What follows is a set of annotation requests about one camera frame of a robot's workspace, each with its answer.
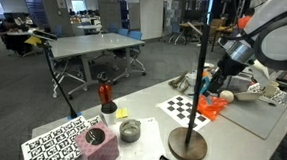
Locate seated person in dark clothes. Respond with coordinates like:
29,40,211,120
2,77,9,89
0,12,34,58

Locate black white checkerboard sheet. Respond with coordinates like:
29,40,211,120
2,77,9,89
155,93,214,133

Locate grey table mat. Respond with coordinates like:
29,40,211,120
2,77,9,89
217,96,287,143

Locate person in orange shirt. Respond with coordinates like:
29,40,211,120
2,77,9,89
236,7,257,32

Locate thick wooden branch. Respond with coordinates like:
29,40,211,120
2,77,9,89
167,70,189,91

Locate white ball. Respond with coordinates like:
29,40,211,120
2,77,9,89
218,89,235,105

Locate beige mug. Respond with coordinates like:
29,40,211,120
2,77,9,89
262,79,281,99

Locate yellow sticky note pad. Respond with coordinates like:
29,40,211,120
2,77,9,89
114,106,130,120

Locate grey office chair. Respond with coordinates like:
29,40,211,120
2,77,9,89
48,54,90,102

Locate clear plastic container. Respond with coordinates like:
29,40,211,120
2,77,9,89
224,74,254,95

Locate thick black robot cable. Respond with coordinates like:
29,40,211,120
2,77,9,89
222,1,287,72

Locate brown wooden table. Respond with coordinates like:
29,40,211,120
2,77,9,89
176,15,235,53

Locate orange plastic bag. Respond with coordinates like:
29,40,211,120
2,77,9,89
195,93,231,122

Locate white keyboard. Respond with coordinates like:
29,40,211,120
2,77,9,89
246,81,287,110

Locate white paper sheet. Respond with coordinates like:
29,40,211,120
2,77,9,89
107,114,195,160

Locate white partition board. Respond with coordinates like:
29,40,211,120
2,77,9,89
136,0,165,42

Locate white cup with black lid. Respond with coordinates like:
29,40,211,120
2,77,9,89
100,101,119,126

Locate white round container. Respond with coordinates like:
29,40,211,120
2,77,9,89
185,71,199,87

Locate white bowl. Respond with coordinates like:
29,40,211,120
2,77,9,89
232,90,264,104

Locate blue office chair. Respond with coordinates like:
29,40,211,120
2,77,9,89
117,27,131,37
111,29,150,86

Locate grey office table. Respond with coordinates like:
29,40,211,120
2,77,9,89
45,28,147,105

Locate thin wooden branch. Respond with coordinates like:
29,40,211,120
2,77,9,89
177,79,191,94

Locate black camera on pole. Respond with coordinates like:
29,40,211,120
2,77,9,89
26,29,87,121

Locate red water bottle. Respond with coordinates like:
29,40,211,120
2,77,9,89
95,71,115,106

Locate pink tissue box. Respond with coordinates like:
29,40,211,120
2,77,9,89
72,119,123,160

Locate printed tag marker sheet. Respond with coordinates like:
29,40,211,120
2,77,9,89
19,111,104,160

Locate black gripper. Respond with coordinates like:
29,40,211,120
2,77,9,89
204,53,248,99

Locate wooden stand with black pole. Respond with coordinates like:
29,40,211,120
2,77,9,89
166,10,218,160

